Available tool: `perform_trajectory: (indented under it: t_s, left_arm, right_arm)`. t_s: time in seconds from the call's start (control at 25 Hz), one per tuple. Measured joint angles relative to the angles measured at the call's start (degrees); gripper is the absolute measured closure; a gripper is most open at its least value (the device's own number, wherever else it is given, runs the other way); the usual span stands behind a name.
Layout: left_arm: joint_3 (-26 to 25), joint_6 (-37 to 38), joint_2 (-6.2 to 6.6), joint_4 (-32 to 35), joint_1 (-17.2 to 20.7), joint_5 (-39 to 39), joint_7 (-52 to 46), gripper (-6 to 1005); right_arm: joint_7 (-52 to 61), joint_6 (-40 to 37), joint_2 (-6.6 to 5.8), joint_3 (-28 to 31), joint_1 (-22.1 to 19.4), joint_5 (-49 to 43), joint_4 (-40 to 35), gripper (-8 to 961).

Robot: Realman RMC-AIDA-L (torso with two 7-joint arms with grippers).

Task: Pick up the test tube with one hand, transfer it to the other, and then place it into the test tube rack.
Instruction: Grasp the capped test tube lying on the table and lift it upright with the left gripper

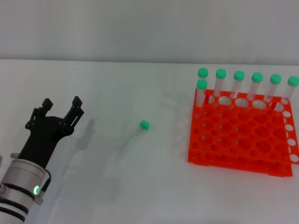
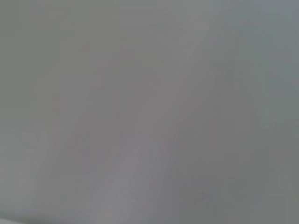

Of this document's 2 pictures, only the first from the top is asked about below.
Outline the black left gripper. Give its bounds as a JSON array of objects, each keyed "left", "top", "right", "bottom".
[{"left": 17, "top": 95, "right": 85, "bottom": 168}]

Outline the green capped clear test tube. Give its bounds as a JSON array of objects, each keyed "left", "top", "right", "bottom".
[
  {"left": 263, "top": 73, "right": 282, "bottom": 103},
  {"left": 274, "top": 76, "right": 299, "bottom": 112},
  {"left": 213, "top": 68, "right": 227, "bottom": 98},
  {"left": 197, "top": 67, "right": 210, "bottom": 98},
  {"left": 120, "top": 119, "right": 150, "bottom": 157},
  {"left": 247, "top": 72, "right": 263, "bottom": 101},
  {"left": 195, "top": 79, "right": 208, "bottom": 119},
  {"left": 230, "top": 70, "right": 245, "bottom": 98}
]

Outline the orange test tube rack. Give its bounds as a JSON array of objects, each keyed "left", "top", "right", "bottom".
[{"left": 187, "top": 88, "right": 299, "bottom": 178}]

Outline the silver wrist connector with cable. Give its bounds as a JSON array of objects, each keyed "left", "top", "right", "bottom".
[{"left": 35, "top": 169, "right": 51, "bottom": 205}]

